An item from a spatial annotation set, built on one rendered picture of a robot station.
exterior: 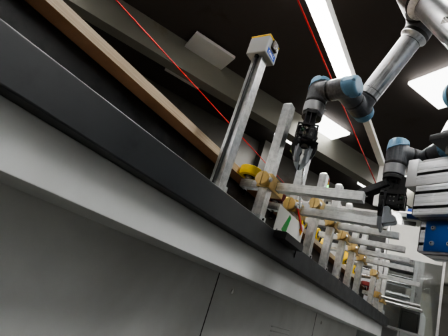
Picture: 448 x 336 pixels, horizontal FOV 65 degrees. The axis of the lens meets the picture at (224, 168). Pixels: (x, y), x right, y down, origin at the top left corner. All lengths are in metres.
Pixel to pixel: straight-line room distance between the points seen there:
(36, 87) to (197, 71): 4.40
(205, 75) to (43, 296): 4.30
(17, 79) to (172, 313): 0.90
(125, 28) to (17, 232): 4.14
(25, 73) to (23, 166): 0.14
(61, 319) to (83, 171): 0.43
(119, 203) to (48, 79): 0.27
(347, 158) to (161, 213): 5.58
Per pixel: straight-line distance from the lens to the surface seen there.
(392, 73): 1.42
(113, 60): 0.91
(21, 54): 0.59
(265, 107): 5.33
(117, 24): 4.83
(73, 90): 0.62
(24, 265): 0.89
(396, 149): 1.43
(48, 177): 0.65
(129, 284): 1.08
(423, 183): 1.14
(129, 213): 0.75
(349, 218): 1.37
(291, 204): 1.38
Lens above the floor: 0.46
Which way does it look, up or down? 19 degrees up
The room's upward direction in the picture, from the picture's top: 19 degrees clockwise
